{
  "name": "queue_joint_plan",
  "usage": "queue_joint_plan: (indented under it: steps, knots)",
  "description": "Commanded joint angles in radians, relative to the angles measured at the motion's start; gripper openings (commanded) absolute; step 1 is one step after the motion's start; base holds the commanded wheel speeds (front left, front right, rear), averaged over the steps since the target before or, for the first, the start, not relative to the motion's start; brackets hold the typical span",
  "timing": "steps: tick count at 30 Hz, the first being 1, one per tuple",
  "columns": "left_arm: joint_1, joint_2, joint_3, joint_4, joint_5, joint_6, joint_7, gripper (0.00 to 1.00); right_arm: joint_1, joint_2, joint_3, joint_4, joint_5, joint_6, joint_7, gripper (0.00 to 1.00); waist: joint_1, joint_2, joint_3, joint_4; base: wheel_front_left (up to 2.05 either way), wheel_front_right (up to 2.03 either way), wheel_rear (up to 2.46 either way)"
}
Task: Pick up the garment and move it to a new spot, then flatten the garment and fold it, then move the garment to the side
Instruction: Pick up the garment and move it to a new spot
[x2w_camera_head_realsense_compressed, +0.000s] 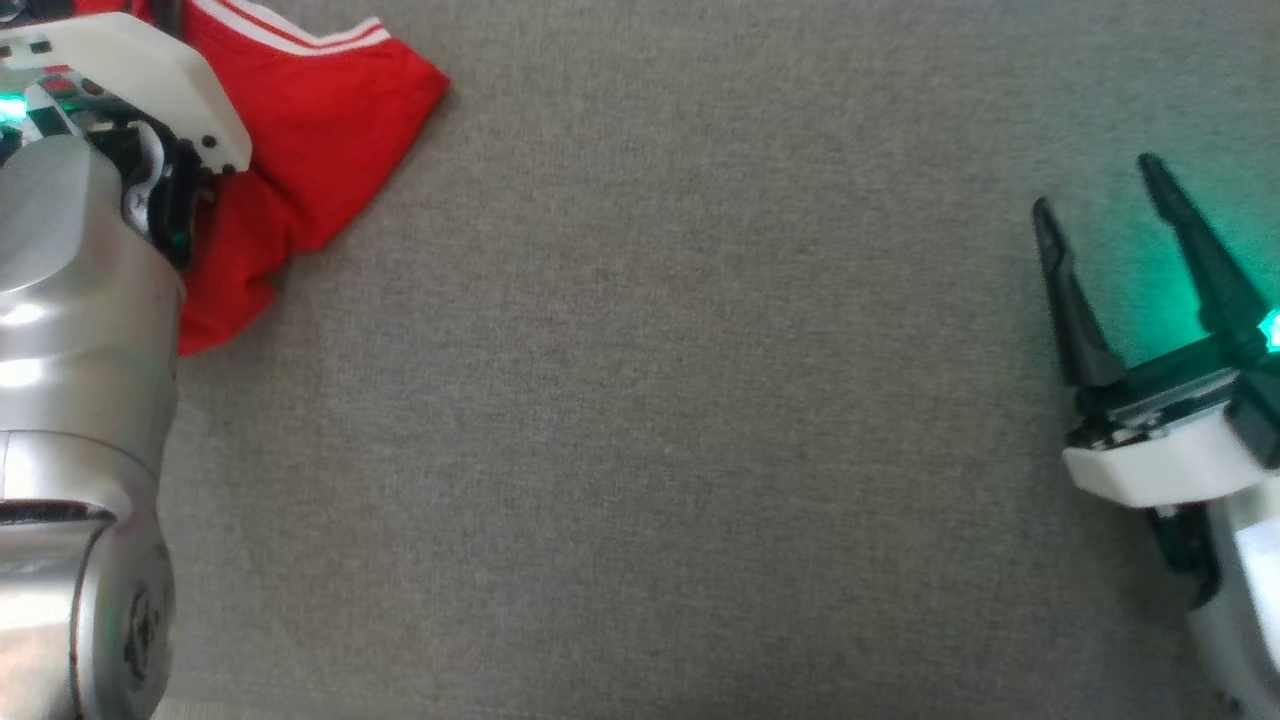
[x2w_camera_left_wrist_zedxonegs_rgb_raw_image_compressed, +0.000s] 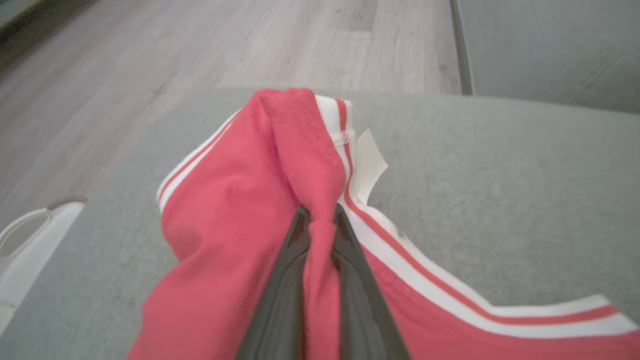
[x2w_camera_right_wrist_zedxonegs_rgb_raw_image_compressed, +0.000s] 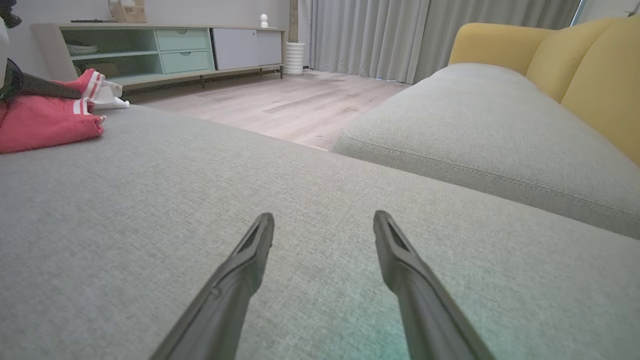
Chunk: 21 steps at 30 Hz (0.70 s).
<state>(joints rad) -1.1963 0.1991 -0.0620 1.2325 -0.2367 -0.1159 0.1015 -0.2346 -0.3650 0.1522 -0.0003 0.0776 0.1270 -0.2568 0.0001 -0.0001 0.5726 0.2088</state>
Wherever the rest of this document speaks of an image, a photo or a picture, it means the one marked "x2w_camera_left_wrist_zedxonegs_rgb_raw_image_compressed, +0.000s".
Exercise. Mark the white plastic laundry basket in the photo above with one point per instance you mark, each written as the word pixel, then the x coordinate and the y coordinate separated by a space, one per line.
pixel 35 250

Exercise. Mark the grey upholstered furniture piece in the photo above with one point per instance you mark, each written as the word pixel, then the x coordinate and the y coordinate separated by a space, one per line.
pixel 550 45

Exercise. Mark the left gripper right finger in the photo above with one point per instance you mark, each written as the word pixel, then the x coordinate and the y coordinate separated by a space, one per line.
pixel 365 310

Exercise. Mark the red basketball jersey white trim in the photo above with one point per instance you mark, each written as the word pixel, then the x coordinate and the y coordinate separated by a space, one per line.
pixel 230 225

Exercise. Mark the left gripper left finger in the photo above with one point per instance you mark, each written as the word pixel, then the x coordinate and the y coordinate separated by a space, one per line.
pixel 282 300

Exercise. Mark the grey fabric sofa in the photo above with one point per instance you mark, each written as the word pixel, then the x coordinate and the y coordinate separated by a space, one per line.
pixel 500 200

